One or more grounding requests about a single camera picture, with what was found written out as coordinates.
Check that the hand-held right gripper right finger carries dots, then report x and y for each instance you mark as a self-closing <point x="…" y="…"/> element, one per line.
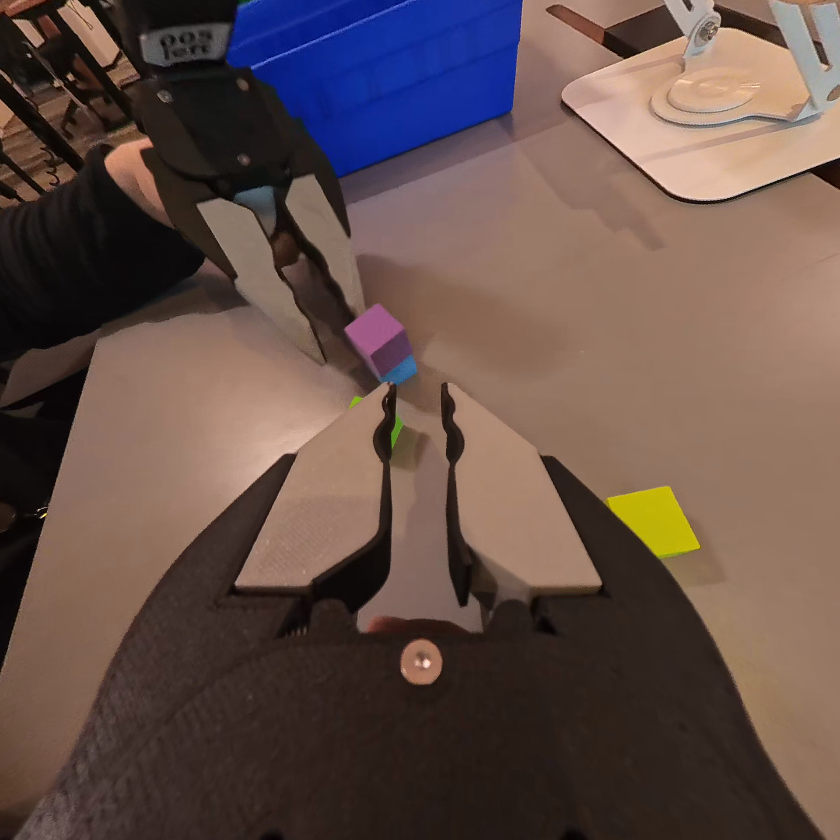
<point x="518" y="518"/>

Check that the person's left forearm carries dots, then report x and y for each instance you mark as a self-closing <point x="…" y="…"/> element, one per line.
<point x="72" y="262"/>

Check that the yellow foam cube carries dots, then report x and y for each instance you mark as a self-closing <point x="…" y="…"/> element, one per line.
<point x="649" y="518"/>

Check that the black desk frame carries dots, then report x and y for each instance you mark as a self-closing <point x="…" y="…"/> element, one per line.
<point x="39" y="98"/>

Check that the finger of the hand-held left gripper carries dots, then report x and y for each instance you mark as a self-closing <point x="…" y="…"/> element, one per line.
<point x="253" y="262"/>
<point x="328" y="236"/>

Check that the purple foam cube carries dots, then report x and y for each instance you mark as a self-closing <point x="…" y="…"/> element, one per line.
<point x="377" y="331"/>

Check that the large blue storage bin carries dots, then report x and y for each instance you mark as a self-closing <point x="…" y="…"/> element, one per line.
<point x="394" y="65"/>

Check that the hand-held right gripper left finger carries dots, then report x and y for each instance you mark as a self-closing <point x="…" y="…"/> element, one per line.
<point x="315" y="512"/>

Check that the person's left hand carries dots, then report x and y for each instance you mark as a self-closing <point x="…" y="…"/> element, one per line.
<point x="131" y="170"/>

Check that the blue foam cube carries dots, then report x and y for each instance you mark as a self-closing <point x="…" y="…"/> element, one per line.
<point x="401" y="371"/>

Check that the green foam cube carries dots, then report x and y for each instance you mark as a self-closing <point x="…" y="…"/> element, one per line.
<point x="397" y="430"/>

